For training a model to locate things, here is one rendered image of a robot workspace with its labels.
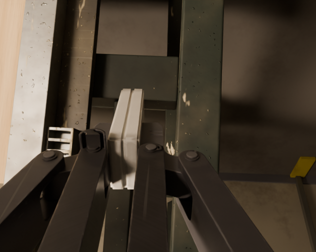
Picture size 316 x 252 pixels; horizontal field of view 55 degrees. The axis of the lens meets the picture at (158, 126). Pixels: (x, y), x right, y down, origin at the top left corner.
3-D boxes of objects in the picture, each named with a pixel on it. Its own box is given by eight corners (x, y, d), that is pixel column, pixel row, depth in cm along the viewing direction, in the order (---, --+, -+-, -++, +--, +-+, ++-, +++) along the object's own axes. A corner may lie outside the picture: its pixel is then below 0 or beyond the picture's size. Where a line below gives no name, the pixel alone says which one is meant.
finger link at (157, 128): (136, 173, 13) (206, 173, 13) (141, 121, 17) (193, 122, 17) (137, 200, 14) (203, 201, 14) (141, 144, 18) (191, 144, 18)
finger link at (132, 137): (122, 138, 14) (139, 139, 14) (132, 88, 20) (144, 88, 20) (125, 190, 15) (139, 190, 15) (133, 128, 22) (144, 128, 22)
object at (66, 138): (79, 130, 47) (73, 127, 44) (75, 175, 46) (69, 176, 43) (54, 128, 48) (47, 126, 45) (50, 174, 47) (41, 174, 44)
